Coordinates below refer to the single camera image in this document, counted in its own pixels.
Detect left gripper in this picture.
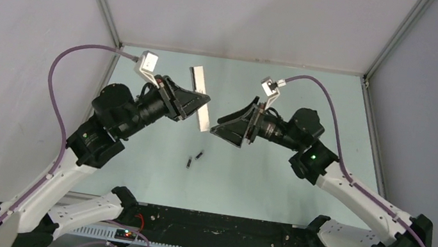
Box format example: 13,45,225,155
118,69,213,150

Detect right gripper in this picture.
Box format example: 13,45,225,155
209,91,308,155

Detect white remote control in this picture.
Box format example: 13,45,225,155
181,64,219,134

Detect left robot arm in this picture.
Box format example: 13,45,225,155
0,76,210,247

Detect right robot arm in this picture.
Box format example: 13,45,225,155
210,97,433,247

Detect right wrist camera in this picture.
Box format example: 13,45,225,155
261,77,286,110

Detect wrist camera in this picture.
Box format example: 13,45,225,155
261,77,286,110
134,50,159,86

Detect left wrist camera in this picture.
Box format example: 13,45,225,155
134,50,159,86

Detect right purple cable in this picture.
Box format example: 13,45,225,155
261,72,438,247

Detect purple cable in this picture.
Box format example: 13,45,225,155
0,32,140,247
261,72,438,247

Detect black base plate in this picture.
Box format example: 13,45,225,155
117,203,325,247

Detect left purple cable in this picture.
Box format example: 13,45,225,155
0,32,140,247

